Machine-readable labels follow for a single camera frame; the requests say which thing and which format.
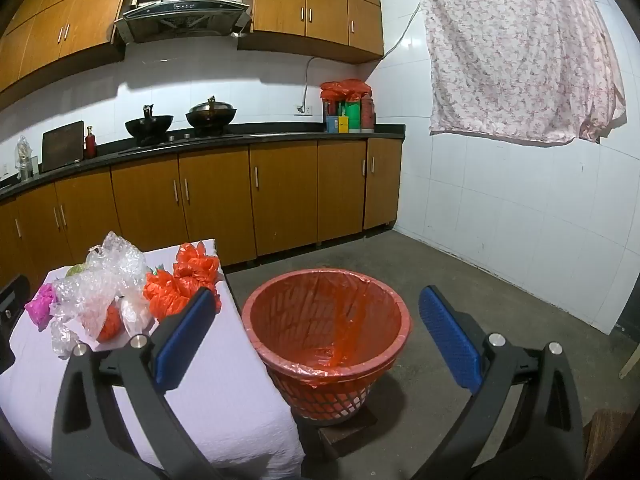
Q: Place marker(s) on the wooden base cabinets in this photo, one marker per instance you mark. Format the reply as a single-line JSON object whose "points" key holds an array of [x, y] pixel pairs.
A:
{"points": [[280, 195]]}

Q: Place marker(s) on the orange plastic bag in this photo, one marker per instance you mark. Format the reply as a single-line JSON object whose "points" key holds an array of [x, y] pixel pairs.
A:
{"points": [[165, 297], [197, 265], [111, 325]]}

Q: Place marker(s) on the dark wooden block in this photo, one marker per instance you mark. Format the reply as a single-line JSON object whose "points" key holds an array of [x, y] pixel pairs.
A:
{"points": [[345, 430]]}

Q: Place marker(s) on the steel range hood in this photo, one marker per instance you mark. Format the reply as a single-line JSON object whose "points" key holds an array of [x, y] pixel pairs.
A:
{"points": [[185, 10]]}

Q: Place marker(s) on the red mesh waste basket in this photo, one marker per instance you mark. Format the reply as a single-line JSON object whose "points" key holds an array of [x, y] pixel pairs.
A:
{"points": [[320, 402]]}

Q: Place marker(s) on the glass jar with plastic bag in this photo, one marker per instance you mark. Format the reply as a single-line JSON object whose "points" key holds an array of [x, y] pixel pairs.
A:
{"points": [[25, 160]]}

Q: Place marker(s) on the clear bubble wrap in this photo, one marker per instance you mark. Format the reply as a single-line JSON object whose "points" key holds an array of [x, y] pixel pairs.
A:
{"points": [[112, 260]]}

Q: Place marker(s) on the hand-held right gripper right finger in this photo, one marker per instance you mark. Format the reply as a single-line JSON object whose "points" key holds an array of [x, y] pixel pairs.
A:
{"points": [[450, 340]]}

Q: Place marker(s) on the pink floral cloth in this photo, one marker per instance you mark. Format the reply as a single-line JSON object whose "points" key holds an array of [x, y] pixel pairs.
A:
{"points": [[515, 50]]}

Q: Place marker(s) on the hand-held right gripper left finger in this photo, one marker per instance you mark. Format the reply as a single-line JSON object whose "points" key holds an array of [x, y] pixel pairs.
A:
{"points": [[182, 340]]}

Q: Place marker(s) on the yellow box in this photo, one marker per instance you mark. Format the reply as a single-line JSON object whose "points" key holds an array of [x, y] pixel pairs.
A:
{"points": [[344, 124]]}

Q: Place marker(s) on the black wok with lid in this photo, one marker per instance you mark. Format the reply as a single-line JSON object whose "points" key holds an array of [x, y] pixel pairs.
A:
{"points": [[211, 115]]}

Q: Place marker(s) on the brown wooden board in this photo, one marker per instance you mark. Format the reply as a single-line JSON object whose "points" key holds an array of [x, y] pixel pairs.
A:
{"points": [[607, 440]]}

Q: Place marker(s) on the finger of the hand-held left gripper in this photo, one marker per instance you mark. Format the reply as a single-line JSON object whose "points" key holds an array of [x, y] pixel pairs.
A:
{"points": [[10, 305]]}

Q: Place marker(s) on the dark wooden cutting board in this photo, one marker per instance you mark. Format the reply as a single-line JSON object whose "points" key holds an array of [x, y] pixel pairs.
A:
{"points": [[62, 146]]}

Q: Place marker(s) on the blue box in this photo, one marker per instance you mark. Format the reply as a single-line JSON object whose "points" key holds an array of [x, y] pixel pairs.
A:
{"points": [[332, 124]]}

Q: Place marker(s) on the black countertop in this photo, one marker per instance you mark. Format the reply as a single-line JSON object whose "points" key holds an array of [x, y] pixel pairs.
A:
{"points": [[300, 136]]}

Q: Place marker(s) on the pale wooden stick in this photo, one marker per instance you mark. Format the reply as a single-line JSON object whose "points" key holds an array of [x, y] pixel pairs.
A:
{"points": [[631, 360]]}

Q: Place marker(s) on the wooden wall cabinets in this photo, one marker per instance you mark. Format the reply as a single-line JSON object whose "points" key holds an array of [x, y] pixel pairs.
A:
{"points": [[325, 5]]}

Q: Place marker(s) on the dark red bottle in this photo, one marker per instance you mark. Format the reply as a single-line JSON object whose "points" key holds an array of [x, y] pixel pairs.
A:
{"points": [[368, 115]]}

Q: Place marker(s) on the red plastic liner bag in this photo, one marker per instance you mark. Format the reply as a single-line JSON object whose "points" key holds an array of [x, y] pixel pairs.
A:
{"points": [[350, 310]]}

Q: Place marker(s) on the white wall socket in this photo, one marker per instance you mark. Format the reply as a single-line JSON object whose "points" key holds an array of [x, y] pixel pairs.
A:
{"points": [[303, 109]]}

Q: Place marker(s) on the black gas stove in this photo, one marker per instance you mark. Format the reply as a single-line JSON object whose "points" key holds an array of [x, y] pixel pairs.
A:
{"points": [[220, 136]]}

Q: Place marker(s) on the pink plastic bag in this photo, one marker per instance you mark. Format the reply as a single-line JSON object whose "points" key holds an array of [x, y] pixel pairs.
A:
{"points": [[41, 307]]}

